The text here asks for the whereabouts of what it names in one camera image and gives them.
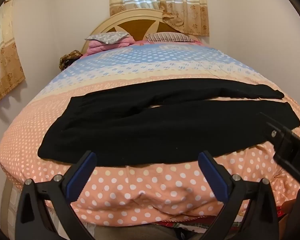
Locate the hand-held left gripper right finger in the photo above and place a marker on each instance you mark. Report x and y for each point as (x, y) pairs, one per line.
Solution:
(213, 177)

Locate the pink folded blanket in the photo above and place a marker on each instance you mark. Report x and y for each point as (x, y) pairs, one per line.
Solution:
(100, 48)

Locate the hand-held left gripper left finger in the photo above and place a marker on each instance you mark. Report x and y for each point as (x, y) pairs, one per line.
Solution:
(81, 177)

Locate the cream and wooden headboard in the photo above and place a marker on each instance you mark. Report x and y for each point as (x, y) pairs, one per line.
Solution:
(137, 26)

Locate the striped pillow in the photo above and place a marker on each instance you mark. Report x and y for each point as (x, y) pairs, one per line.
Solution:
(170, 37)

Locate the beige bed frame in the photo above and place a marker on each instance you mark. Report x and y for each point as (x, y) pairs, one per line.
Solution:
(6, 205)

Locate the grey patterned pillow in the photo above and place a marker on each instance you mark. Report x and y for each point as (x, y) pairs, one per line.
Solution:
(107, 38)

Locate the brown patterned bag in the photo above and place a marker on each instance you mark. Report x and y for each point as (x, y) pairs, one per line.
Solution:
(70, 57)

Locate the beige floral curtain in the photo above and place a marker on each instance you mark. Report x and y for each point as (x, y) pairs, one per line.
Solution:
(165, 0)
(5, 62)

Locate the black pants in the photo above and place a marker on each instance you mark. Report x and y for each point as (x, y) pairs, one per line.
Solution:
(152, 130)

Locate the red plaid cloth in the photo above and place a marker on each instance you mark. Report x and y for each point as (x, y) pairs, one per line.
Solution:
(215, 224)

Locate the person's right forearm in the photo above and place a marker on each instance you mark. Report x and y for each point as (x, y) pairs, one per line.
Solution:
(288, 210)

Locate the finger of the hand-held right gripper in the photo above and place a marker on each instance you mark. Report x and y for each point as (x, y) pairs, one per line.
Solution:
(276, 130)

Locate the polka dot bedspread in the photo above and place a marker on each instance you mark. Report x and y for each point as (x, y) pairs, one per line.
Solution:
(140, 187)

